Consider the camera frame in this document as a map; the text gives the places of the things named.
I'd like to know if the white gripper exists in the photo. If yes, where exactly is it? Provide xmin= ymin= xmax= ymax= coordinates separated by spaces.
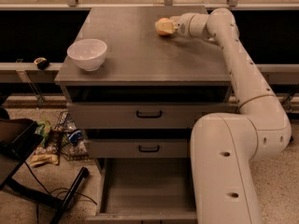
xmin=156 ymin=12 xmax=195 ymax=38

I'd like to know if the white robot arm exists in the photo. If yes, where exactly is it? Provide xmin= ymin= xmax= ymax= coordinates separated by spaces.
xmin=155 ymin=8 xmax=292 ymax=224

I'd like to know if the grey drawer cabinet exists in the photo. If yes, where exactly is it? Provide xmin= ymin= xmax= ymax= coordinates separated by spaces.
xmin=54 ymin=5 xmax=233 ymax=224

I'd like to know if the grey top drawer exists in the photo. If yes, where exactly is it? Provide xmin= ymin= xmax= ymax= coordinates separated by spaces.
xmin=67 ymin=103 xmax=230 ymax=129

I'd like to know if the grey middle drawer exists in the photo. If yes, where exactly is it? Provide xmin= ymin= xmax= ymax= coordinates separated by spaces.
xmin=85 ymin=139 xmax=190 ymax=158

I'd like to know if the grey open bottom drawer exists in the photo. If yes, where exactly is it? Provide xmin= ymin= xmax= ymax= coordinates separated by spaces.
xmin=85 ymin=158 xmax=197 ymax=224

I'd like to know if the white ceramic bowl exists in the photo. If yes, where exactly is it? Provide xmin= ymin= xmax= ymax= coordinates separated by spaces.
xmin=67 ymin=39 xmax=107 ymax=71

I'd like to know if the black yellow tape measure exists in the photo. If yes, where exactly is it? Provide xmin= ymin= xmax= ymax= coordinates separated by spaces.
xmin=34 ymin=57 xmax=50 ymax=70

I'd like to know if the yellow snack bag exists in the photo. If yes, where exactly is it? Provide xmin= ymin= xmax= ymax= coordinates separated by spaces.
xmin=30 ymin=147 xmax=59 ymax=167

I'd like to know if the black chair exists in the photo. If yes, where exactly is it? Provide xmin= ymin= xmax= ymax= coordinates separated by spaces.
xmin=0 ymin=108 xmax=89 ymax=224

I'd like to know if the wire basket with snacks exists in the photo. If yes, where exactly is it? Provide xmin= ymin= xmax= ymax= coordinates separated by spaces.
xmin=56 ymin=111 xmax=89 ymax=161

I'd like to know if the black floor cable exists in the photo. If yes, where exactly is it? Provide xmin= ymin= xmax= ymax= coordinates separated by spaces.
xmin=23 ymin=161 xmax=98 ymax=224

